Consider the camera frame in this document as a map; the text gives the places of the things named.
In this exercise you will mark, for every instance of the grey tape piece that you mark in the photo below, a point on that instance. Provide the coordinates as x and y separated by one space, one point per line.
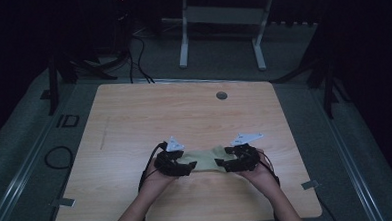
66 202
310 185

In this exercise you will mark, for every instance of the grey round table grommet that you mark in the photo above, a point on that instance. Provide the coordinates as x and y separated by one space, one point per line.
221 95

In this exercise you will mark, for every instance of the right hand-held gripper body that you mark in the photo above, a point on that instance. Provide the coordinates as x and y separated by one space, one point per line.
247 158

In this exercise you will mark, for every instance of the person's left hand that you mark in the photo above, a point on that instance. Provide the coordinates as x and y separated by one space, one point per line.
155 182

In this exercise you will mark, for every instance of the metal floor rail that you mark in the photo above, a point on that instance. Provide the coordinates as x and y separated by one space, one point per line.
349 157
17 180

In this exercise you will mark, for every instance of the white desk frame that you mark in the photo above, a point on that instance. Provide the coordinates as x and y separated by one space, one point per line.
223 16

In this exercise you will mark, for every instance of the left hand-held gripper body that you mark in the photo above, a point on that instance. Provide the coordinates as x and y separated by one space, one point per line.
168 165

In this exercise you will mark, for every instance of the black metal stand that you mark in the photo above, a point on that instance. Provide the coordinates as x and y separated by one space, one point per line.
326 74
62 69

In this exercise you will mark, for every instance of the person's right hand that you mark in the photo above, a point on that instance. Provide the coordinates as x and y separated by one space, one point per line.
260 174

